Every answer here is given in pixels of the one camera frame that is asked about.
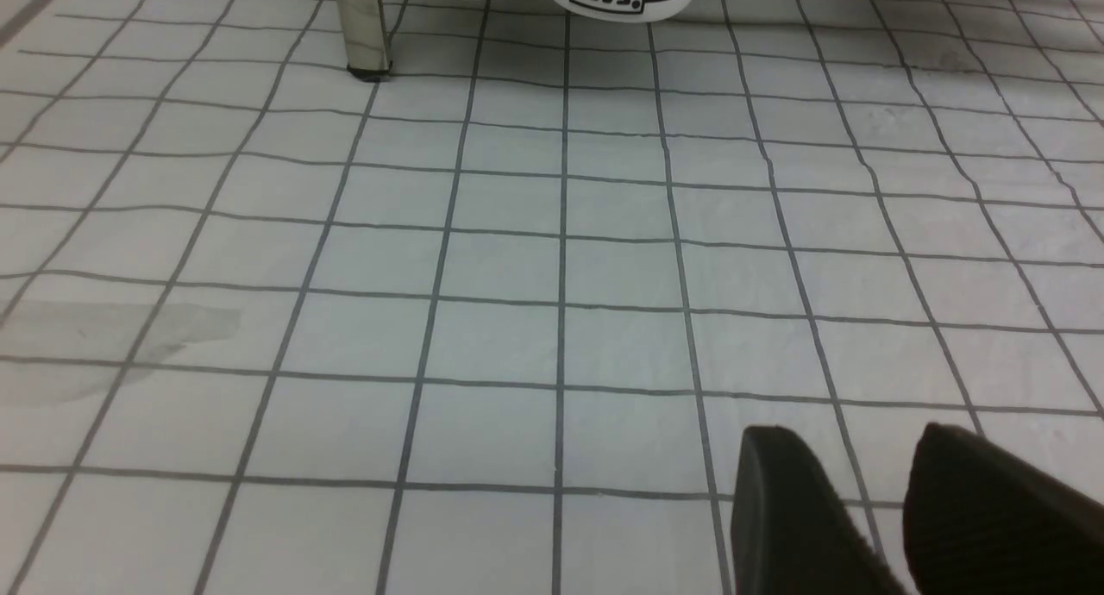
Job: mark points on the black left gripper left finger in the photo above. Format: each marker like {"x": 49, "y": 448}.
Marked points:
{"x": 790, "y": 531}

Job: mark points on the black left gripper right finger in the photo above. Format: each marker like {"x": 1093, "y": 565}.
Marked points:
{"x": 978, "y": 520}

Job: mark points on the metal shoe rack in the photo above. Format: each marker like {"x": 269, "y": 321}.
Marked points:
{"x": 366, "y": 44}

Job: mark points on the white grid tablecloth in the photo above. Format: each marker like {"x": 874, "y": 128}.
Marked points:
{"x": 496, "y": 324}

